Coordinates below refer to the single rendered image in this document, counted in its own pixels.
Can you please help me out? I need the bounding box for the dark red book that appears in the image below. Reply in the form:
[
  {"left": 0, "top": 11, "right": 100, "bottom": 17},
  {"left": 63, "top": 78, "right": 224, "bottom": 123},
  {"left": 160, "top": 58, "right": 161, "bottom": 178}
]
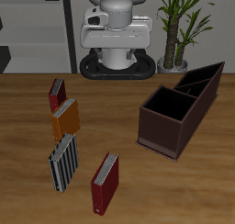
[{"left": 48, "top": 77, "right": 68, "bottom": 113}]

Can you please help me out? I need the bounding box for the orange book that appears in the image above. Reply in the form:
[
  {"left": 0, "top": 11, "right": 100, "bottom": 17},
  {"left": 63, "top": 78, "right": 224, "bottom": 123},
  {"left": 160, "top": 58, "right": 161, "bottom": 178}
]
[{"left": 50, "top": 96, "right": 82, "bottom": 144}]

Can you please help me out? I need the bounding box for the dark brown desk caddy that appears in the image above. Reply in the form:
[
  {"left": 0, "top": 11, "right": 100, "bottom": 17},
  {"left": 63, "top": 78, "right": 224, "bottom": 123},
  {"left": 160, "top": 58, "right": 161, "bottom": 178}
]
[{"left": 135, "top": 61, "right": 226, "bottom": 163}]

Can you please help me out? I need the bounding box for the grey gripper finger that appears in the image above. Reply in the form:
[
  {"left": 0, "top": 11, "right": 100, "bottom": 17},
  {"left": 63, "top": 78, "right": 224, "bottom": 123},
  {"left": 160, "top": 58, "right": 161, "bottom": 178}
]
[
  {"left": 127, "top": 48, "right": 139, "bottom": 60},
  {"left": 91, "top": 48, "right": 103, "bottom": 57}
]

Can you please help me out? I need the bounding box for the grey shelf unit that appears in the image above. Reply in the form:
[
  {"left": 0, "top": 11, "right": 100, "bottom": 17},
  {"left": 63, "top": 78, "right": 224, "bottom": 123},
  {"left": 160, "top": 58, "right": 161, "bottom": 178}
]
[{"left": 0, "top": 0, "right": 78, "bottom": 74}]

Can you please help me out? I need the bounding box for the black grey striped book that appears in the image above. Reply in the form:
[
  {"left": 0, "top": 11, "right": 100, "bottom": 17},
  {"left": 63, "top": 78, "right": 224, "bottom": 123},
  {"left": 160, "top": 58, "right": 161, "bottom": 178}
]
[{"left": 47, "top": 132, "right": 80, "bottom": 194}]

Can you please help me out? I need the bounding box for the flat black base plate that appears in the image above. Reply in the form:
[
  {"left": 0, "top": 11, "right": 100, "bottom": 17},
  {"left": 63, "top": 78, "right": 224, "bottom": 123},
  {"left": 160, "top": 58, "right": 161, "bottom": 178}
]
[{"left": 79, "top": 48, "right": 157, "bottom": 81}]

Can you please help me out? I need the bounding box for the bright red book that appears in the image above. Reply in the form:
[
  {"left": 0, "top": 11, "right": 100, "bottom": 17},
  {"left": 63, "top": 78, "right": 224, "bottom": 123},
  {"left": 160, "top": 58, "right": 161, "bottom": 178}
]
[{"left": 90, "top": 151, "right": 120, "bottom": 218}]

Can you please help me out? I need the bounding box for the green pot plant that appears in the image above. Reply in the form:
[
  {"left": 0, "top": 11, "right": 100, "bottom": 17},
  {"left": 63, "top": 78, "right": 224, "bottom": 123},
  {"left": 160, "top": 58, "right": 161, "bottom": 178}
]
[{"left": 155, "top": 0, "right": 218, "bottom": 74}]

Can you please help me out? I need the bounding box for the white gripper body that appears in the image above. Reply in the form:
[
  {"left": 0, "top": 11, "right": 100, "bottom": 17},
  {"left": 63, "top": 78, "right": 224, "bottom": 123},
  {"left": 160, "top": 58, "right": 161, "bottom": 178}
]
[{"left": 80, "top": 16, "right": 153, "bottom": 50}]

